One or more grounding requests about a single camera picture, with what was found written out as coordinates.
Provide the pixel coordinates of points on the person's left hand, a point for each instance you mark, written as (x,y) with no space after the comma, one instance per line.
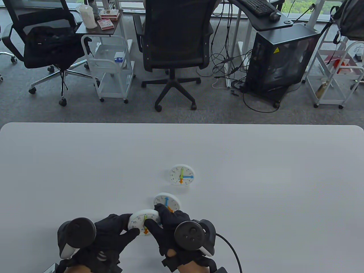
(111,227)

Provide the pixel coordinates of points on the person's right hand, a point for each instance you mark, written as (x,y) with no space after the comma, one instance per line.
(167,227)

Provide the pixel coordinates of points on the white teaching clock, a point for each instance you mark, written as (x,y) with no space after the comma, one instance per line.
(170,200)
(138,220)
(182,175)

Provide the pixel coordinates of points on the person's left forearm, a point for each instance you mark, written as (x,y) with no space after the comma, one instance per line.
(79,270)

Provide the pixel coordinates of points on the person's right forearm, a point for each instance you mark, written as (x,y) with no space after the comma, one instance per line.
(193,268)

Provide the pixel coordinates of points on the black and white hand controller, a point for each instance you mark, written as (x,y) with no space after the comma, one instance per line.
(79,230)
(190,234)

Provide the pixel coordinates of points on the white mesh rolling cart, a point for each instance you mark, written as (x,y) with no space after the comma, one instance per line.
(113,82)

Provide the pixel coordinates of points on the blue and white box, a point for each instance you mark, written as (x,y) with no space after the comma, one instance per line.
(119,58)

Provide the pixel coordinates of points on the black bag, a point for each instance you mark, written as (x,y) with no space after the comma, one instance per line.
(51,45)

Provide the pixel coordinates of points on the black office chair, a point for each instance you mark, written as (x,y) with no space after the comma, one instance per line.
(176,34)

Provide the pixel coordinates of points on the chair base with casters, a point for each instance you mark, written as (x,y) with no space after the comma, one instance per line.
(11,58)

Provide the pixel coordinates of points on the dark side table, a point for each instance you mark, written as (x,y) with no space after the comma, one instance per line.
(88,30)

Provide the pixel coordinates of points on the black computer tower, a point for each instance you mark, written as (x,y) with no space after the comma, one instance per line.
(278,62)

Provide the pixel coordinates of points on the red card box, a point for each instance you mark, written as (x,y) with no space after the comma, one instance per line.
(105,24)

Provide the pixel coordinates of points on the yellowish bottle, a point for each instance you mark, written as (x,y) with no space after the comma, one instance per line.
(321,89)

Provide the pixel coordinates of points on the stacked red boxes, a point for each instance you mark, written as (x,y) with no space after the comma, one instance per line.
(109,13)

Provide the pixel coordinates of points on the dark bottle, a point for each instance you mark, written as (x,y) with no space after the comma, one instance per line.
(94,10)

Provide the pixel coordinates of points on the black mesh chair chrome base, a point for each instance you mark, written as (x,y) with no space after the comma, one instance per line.
(37,17)

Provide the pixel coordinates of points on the black curved desk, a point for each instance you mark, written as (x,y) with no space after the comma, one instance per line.
(267,22)

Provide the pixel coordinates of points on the black computer mouse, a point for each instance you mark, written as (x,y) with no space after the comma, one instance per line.
(275,16)

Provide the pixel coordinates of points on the black keyboard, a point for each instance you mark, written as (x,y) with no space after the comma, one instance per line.
(258,5)

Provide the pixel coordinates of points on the white desk leg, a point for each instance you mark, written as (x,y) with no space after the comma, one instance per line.
(314,14)

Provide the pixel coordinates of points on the dark backpack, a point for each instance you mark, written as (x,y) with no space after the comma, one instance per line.
(352,20)

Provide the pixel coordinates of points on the black wrist camera rig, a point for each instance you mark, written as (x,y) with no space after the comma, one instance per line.
(49,268)
(170,263)

